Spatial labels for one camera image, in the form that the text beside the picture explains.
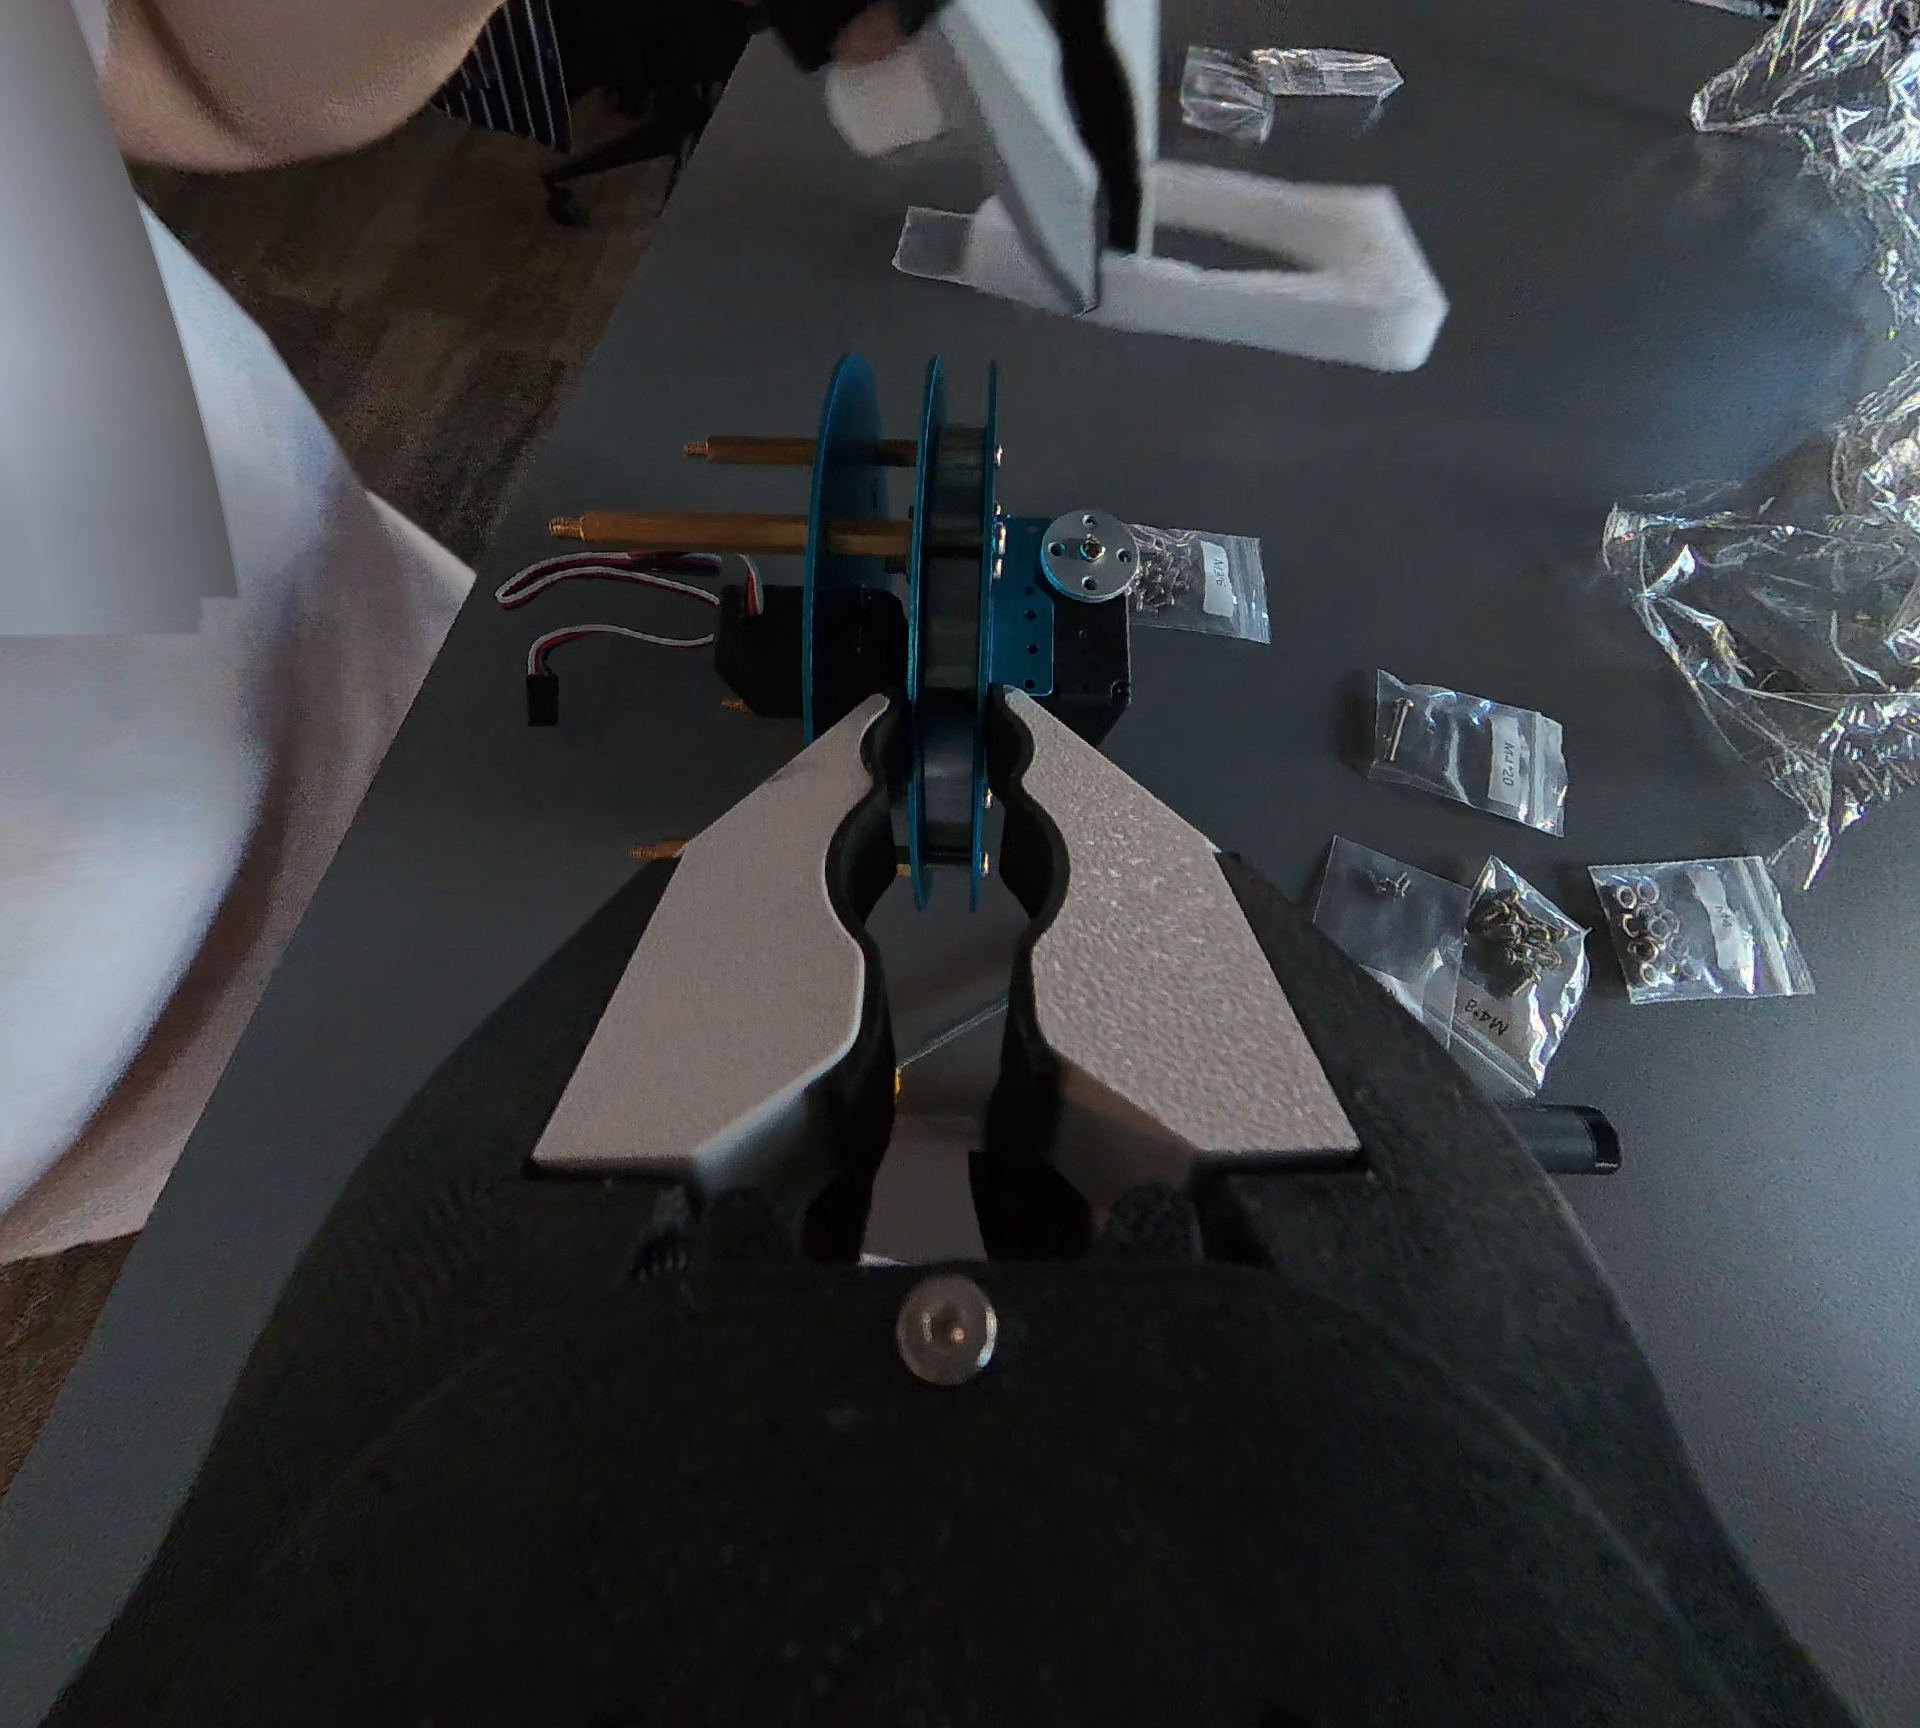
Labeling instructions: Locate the zip bag of black screws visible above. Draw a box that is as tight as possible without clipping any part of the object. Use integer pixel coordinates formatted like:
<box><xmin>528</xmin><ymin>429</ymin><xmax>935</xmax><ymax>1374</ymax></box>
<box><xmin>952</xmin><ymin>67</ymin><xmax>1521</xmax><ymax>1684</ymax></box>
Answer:
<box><xmin>1124</xmin><ymin>528</ymin><xmax>1272</xmax><ymax>644</ymax></box>

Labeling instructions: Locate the zip bag with long bolt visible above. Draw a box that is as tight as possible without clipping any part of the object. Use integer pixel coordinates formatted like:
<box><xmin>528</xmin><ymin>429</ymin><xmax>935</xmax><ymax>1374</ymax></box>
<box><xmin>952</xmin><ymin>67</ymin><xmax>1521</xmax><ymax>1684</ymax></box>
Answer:
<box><xmin>1371</xmin><ymin>671</ymin><xmax>1570</xmax><ymax>839</ymax></box>

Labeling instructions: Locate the zip bag of metal washers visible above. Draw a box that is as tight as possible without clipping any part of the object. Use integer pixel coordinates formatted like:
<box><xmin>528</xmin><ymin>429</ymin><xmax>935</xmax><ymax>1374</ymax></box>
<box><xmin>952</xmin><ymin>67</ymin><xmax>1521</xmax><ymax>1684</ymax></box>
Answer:
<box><xmin>1589</xmin><ymin>854</ymin><xmax>1813</xmax><ymax>1006</ymax></box>

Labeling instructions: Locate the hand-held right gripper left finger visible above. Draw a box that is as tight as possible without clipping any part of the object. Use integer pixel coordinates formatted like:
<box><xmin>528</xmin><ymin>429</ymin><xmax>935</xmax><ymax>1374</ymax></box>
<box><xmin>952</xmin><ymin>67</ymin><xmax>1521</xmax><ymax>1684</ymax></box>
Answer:
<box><xmin>528</xmin><ymin>692</ymin><xmax>901</xmax><ymax>1258</ymax></box>

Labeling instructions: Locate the folded clear zip bag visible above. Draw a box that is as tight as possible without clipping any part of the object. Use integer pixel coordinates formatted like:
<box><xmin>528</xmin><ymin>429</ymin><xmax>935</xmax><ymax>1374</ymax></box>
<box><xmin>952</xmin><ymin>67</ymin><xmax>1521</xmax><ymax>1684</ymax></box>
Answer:
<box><xmin>1181</xmin><ymin>44</ymin><xmax>1403</xmax><ymax>144</ymax></box>

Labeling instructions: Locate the white foam block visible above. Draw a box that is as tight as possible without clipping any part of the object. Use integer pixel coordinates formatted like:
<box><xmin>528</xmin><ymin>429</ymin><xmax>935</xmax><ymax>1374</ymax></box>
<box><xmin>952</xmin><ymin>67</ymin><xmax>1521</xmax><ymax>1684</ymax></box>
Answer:
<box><xmin>894</xmin><ymin>169</ymin><xmax>1449</xmax><ymax>373</ymax></box>

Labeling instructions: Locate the black chair base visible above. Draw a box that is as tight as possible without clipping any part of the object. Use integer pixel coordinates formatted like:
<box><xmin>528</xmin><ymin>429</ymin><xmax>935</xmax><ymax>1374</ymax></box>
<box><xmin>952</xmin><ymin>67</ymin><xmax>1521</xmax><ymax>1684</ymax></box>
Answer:
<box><xmin>546</xmin><ymin>33</ymin><xmax>721</xmax><ymax>231</ymax></box>

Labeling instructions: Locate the blue robot base assembly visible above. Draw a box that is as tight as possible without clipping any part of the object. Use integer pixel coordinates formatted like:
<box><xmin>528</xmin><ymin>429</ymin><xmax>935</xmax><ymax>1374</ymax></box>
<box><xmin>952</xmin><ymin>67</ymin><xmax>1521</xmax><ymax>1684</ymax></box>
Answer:
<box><xmin>546</xmin><ymin>351</ymin><xmax>1138</xmax><ymax>918</ymax></box>

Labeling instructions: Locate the crumpled clear plastic wrap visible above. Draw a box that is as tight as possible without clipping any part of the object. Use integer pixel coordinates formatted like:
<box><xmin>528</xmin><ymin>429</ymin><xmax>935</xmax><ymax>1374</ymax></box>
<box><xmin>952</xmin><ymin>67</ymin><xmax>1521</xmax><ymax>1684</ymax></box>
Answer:
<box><xmin>1691</xmin><ymin>0</ymin><xmax>1920</xmax><ymax>337</ymax></box>
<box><xmin>1602</xmin><ymin>363</ymin><xmax>1920</xmax><ymax>890</ymax></box>

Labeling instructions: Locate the zip bag of brass screws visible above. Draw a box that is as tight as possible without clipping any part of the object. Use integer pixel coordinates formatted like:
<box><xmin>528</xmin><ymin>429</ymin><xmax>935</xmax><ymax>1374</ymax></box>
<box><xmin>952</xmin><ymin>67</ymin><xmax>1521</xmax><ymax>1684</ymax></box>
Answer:
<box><xmin>1439</xmin><ymin>854</ymin><xmax>1592</xmax><ymax>1100</ymax></box>

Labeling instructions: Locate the person's white shirt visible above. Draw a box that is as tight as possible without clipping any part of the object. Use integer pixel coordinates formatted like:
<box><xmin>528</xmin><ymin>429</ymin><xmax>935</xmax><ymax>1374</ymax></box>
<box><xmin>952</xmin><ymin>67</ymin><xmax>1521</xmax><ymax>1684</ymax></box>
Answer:
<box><xmin>0</xmin><ymin>183</ymin><xmax>470</xmax><ymax>1258</ymax></box>

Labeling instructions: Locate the grey ribbed panel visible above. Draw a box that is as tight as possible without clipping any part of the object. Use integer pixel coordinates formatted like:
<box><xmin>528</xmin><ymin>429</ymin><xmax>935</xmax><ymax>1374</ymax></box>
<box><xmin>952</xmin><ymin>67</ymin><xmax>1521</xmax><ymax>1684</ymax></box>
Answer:
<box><xmin>434</xmin><ymin>0</ymin><xmax>579</xmax><ymax>148</ymax></box>

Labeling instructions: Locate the nearly empty zip bag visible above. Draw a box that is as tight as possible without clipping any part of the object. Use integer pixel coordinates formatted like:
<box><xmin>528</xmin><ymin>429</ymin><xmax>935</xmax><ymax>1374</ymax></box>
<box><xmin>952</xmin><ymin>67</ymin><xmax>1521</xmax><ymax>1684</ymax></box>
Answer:
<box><xmin>1312</xmin><ymin>835</ymin><xmax>1479</xmax><ymax>1011</ymax></box>

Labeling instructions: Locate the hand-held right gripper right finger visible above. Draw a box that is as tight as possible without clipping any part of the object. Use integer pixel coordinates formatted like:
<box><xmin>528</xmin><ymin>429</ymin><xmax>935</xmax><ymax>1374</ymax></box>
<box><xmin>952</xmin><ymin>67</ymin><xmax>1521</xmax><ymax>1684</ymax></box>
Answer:
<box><xmin>973</xmin><ymin>685</ymin><xmax>1367</xmax><ymax>1262</ymax></box>

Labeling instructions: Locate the dark grey desk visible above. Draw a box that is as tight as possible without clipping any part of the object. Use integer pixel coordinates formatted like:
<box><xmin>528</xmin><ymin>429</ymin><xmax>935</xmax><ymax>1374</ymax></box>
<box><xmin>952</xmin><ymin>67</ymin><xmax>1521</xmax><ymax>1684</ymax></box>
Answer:
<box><xmin>0</xmin><ymin>0</ymin><xmax>1920</xmax><ymax>1728</ymax></box>

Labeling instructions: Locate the white red black servo cable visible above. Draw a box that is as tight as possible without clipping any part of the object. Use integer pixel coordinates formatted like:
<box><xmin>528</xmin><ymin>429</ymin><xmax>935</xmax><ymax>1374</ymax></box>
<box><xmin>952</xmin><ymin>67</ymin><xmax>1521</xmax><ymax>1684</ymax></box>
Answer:
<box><xmin>494</xmin><ymin>553</ymin><xmax>770</xmax><ymax>728</ymax></box>

